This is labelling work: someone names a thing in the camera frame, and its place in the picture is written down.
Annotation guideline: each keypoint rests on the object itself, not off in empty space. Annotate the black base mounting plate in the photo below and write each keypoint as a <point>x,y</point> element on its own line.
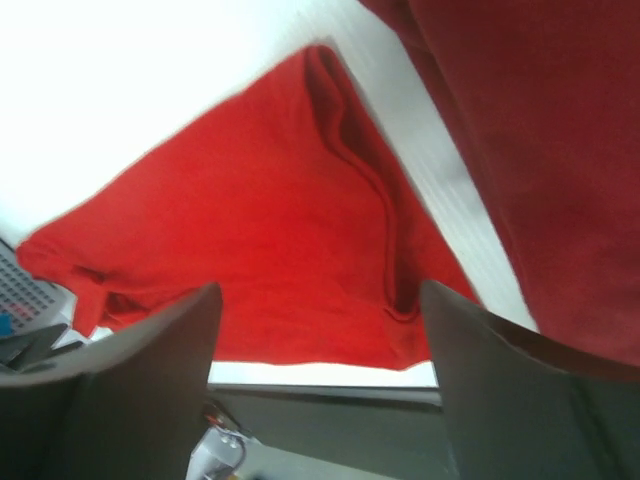
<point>408,418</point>

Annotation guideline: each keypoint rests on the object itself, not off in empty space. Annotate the bright red t shirt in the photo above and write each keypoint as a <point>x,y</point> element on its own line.
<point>288,197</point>

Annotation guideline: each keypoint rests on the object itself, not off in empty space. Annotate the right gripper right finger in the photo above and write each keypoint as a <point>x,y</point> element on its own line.
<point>518,405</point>

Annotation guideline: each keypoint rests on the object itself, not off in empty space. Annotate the white plastic laundry basket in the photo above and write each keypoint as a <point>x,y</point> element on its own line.
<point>30,309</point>

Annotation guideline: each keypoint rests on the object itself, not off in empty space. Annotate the folded dark red t shirt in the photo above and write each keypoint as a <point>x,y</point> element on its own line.
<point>542,100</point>

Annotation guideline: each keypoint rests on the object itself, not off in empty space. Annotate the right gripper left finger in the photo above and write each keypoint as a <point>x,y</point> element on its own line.
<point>128,406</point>

